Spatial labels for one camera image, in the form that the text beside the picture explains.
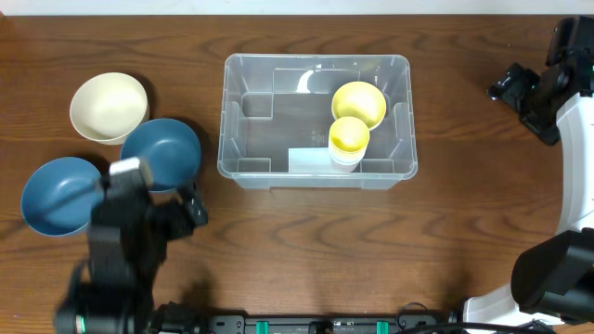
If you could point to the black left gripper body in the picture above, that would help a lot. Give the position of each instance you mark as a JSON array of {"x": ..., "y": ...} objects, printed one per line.
[{"x": 151, "y": 218}]

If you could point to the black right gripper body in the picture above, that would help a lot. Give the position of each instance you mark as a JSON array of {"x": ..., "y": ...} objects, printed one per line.
[{"x": 536, "y": 120}]

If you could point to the dark blue bowl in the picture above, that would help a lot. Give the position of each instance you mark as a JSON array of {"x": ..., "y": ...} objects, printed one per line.
[
  {"x": 58, "y": 198},
  {"x": 170, "y": 147}
]

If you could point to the cream large bowl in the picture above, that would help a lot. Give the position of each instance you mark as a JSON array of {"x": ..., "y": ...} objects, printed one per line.
[{"x": 108, "y": 108}]

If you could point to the pink cup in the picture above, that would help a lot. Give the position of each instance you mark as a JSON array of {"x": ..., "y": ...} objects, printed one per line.
[{"x": 345, "y": 168}]

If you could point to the yellow cup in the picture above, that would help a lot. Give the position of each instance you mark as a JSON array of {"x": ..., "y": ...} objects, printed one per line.
[{"x": 349, "y": 135}]

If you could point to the yellow small bowl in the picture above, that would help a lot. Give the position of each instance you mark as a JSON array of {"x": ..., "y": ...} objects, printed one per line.
[{"x": 361, "y": 100}]

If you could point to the cream white cup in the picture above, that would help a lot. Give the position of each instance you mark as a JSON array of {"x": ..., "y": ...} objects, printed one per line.
[{"x": 346, "y": 158}]

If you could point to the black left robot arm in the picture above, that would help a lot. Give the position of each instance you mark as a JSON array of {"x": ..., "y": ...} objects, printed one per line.
[{"x": 111, "y": 292}]

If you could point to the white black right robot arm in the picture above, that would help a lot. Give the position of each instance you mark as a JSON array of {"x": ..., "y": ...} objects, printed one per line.
[{"x": 553, "y": 281}]

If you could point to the clear plastic storage container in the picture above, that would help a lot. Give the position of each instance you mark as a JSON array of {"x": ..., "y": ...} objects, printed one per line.
[{"x": 276, "y": 117}]

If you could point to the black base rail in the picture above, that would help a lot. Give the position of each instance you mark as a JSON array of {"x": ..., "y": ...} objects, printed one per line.
[{"x": 415, "y": 322}]

